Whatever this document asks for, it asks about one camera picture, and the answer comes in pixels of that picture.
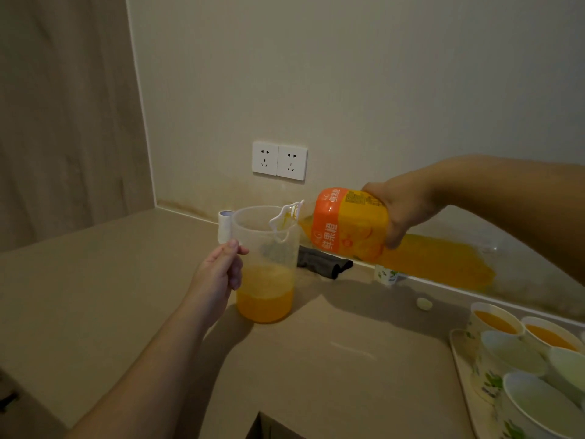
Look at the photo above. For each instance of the person's left thumb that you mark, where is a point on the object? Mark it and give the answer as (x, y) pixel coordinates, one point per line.
(230, 249)

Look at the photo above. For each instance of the person's right forearm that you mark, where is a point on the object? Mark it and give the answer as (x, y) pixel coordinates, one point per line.
(516, 201)

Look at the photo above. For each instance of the pale bottle cap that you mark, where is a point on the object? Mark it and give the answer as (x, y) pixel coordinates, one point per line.
(424, 304)

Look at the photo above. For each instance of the person's left hand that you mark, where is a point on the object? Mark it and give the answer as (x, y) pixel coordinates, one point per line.
(210, 283)

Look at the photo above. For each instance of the person's right thumb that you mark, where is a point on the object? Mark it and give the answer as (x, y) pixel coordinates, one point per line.
(396, 233)

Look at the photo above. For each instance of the dark grey cloth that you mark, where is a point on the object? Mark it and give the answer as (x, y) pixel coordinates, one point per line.
(320, 261)

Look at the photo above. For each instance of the small leaf print paper cup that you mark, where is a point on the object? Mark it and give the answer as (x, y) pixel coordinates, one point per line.
(385, 276)

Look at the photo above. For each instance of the clear plastic pitcher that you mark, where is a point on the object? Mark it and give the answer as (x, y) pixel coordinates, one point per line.
(265, 288)

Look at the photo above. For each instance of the person's left forearm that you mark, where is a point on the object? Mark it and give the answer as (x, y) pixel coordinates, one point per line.
(146, 379)

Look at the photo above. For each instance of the orange juice bottle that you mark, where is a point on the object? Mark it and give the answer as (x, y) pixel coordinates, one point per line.
(352, 223)

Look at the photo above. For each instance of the person's right hand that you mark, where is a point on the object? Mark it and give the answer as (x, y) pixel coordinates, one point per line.
(409, 201)

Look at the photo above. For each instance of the beige serving tray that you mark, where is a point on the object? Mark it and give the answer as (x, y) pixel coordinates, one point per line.
(464, 374)

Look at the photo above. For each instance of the white wall socket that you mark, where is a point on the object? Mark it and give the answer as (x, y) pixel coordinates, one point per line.
(265, 158)
(292, 162)

